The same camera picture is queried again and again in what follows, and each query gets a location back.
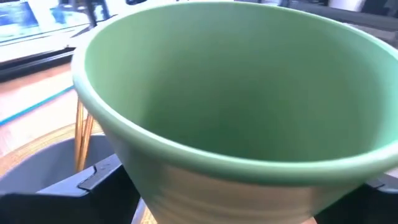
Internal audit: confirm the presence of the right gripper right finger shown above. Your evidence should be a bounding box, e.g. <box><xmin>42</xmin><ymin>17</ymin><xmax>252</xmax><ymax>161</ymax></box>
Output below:
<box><xmin>313</xmin><ymin>172</ymin><xmax>398</xmax><ymax>224</ymax></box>

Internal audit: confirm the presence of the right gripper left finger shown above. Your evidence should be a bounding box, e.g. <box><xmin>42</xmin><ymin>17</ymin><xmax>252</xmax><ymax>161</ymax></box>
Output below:
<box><xmin>0</xmin><ymin>153</ymin><xmax>141</xmax><ymax>224</ymax></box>

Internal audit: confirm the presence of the wooden chopstick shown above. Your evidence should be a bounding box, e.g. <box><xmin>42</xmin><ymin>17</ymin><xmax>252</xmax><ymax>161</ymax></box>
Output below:
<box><xmin>73</xmin><ymin>98</ymin><xmax>85</xmax><ymax>174</ymax></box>
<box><xmin>76</xmin><ymin>113</ymin><xmax>95</xmax><ymax>174</ymax></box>

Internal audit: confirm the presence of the grey bowl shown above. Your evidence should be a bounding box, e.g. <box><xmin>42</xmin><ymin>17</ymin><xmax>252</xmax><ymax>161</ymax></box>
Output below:
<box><xmin>0</xmin><ymin>134</ymin><xmax>116</xmax><ymax>195</ymax></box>

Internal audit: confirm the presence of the round woven straw placemat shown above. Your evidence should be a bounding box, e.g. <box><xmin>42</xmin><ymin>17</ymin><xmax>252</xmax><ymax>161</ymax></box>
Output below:
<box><xmin>0</xmin><ymin>121</ymin><xmax>105</xmax><ymax>177</ymax></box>

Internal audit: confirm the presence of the black aluminium table frame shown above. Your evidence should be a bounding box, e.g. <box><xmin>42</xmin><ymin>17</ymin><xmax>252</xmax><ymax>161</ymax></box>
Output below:
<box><xmin>0</xmin><ymin>46</ymin><xmax>77</xmax><ymax>83</ymax></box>

